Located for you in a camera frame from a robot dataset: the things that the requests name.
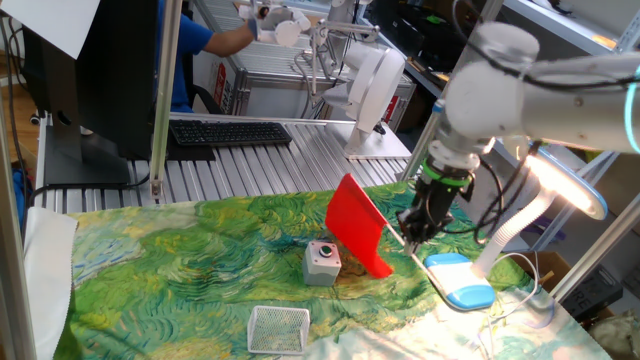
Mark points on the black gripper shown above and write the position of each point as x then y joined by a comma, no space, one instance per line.
437,205

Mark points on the red flag white stick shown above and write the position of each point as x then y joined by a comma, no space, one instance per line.
357,225

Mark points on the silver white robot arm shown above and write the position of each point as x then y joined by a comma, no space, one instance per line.
550,115

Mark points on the bare person forearm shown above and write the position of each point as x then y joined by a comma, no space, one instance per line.
227,44

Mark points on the blue white desk lamp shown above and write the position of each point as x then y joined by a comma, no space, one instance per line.
457,282

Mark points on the grey box green push button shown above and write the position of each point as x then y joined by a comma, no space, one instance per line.
320,270

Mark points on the brown cardboard box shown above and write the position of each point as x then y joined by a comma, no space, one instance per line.
550,265

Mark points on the white haptic control device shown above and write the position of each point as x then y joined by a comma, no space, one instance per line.
375,85

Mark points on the black plastic crate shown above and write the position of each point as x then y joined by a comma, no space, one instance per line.
595,295

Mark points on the silver metal case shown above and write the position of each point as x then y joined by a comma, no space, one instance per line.
270,100

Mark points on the black keyboard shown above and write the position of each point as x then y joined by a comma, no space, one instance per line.
230,134

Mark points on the grey crumpled cloth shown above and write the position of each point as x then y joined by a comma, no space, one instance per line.
615,335

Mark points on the black desk mat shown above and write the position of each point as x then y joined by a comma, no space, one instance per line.
190,152

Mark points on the white metal shelf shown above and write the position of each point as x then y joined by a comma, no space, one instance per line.
560,25

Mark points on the green painted landscape tablecloth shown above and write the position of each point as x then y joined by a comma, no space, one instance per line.
175,270

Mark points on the black office chair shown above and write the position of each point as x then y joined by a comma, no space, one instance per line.
205,100

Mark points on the person in blue shirt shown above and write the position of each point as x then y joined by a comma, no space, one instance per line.
185,50

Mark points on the black computer monitor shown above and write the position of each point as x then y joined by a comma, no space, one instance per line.
115,75

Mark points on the white paper sheet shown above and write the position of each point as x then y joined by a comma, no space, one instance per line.
50,25

